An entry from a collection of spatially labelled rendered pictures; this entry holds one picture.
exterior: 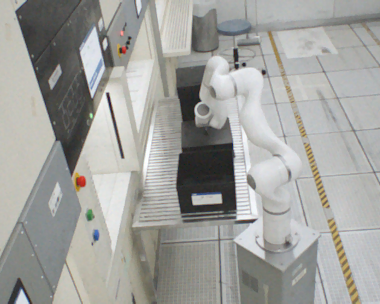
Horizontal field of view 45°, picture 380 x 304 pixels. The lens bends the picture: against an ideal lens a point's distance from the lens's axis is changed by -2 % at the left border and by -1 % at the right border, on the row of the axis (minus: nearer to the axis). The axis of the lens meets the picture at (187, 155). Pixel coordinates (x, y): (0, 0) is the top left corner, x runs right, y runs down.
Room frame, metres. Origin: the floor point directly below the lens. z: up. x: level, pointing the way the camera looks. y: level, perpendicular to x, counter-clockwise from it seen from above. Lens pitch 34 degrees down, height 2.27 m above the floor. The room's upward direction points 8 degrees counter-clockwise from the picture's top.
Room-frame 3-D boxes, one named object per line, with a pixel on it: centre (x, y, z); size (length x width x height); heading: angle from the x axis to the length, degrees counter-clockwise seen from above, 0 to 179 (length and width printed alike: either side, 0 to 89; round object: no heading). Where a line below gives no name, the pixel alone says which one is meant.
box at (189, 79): (2.71, -0.14, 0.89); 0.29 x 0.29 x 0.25; 88
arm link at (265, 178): (1.46, -0.31, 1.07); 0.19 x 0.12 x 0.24; 112
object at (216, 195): (1.84, -0.08, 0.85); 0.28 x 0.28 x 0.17; 83
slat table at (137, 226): (2.29, -0.06, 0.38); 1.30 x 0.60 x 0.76; 174
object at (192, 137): (2.27, -0.12, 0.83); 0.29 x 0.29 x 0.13; 86
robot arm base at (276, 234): (1.47, -0.34, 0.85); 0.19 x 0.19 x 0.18
